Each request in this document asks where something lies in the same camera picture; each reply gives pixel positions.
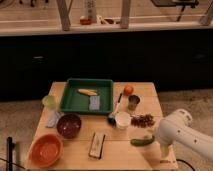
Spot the wooden block brush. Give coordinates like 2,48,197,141
89,132,105,159

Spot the white cup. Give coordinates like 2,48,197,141
115,112,131,129

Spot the orange bowl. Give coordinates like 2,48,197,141
29,134,63,168

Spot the red object on shelf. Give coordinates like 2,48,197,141
79,16,92,25

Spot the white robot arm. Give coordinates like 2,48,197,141
154,109,213,162

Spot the green chili pepper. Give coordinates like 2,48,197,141
130,135,155,147

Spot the black-handled spoon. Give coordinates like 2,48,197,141
107,93,122,125

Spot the orange tomato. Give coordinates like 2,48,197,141
123,85,134,96

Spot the green plastic tray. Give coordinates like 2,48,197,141
60,78,113,115

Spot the grey sponge in tray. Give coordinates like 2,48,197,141
89,96,100,110

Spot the dark purple bowl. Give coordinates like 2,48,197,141
57,114,81,139

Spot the black stand post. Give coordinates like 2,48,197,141
6,137,15,171

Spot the black cable on floor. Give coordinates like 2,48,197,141
175,158,197,171

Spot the light green cup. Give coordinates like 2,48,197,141
42,95,56,110

